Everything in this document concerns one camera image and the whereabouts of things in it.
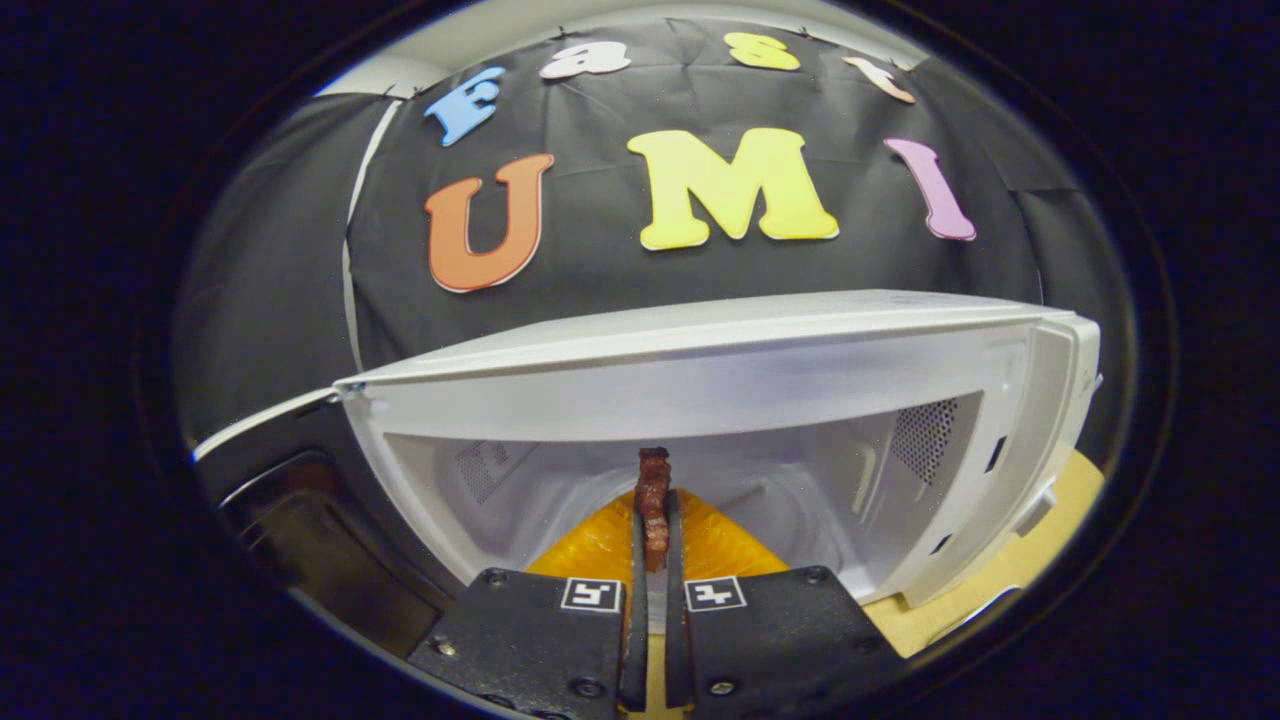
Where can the dark red bacon strip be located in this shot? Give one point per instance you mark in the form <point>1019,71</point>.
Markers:
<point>653,500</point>

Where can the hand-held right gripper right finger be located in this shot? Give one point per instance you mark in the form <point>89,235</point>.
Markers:
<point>673,640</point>

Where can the white microwave oven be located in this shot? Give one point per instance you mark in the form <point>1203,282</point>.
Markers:
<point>700,370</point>

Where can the black backdrop cloth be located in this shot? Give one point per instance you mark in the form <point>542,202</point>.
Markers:
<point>600,260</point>

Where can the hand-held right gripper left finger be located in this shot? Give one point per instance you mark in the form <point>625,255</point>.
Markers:
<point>638,640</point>

